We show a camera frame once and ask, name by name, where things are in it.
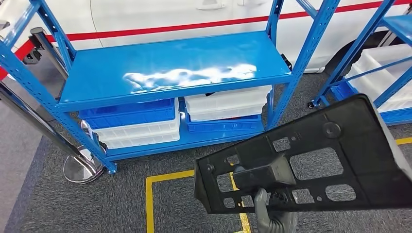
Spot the red barrier belt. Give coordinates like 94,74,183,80
0,40,35,82

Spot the black plastic plate part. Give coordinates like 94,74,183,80
193,94,412,216

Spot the white plastic crate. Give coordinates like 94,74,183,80
184,85,273,122
80,98,181,150
346,44,412,113

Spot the white car red stripe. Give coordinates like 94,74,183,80
0,0,412,73

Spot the blue metal wheeled rack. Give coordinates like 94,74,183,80
307,0,412,127

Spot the black round base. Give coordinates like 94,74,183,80
280,53,292,71

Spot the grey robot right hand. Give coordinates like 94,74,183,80
254,188,275,233

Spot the blue plastic crate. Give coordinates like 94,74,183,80
78,98,176,130
331,81,359,102
185,109,263,133

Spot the stanchion with chrome base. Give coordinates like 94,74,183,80
0,83,107,185

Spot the blue metal shelf rack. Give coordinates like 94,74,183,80
0,0,342,175

